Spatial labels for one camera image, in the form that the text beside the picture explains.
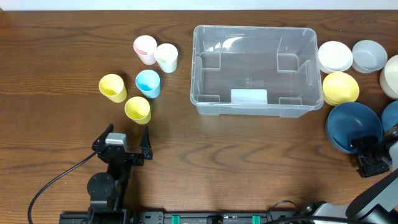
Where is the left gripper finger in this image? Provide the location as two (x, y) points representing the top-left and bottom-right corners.
(139, 125), (153, 160)
(92, 124), (113, 152)

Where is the dark blue large bowl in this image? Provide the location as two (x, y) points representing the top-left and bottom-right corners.
(325, 102), (383, 154)

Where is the yellow small bowl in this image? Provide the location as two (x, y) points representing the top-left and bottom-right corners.
(322, 72), (359, 106)

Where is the beige large bowl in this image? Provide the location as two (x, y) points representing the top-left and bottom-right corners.
(379, 55), (398, 100)

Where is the white small bowl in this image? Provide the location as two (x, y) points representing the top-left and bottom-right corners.
(318, 41), (353, 74)

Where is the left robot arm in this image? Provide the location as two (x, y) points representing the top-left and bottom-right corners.
(86, 124), (153, 224)

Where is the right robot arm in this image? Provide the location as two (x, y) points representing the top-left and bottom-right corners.
(299, 126), (397, 223)

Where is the yellow cup near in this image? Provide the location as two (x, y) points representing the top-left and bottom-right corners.
(124, 96), (151, 124)

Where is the yellow cup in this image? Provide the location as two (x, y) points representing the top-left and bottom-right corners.
(99, 74), (127, 103)
(124, 96), (151, 124)

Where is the yellow cup far left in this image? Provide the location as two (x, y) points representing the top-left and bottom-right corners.
(99, 74), (127, 103)

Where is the blue cup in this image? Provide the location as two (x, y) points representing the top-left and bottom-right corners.
(136, 70), (161, 99)

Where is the grey small bowl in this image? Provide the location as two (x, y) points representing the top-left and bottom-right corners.
(352, 40), (387, 73)

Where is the pale green cup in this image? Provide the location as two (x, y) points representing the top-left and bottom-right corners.
(154, 44), (178, 73)

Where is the pink cup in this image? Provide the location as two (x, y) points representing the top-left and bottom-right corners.
(133, 35), (157, 65)

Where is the clear plastic storage bin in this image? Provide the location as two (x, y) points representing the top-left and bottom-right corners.
(190, 25), (323, 118)

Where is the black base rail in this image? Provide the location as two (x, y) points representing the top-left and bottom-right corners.
(59, 210), (296, 224)

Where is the right black cable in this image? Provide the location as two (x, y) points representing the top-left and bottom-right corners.
(264, 200), (352, 224)

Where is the black cable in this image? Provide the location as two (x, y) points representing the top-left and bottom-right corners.
(27, 151), (98, 224)
(264, 200), (352, 224)

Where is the left black cable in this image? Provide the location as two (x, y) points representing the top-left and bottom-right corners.
(27, 151), (98, 224)

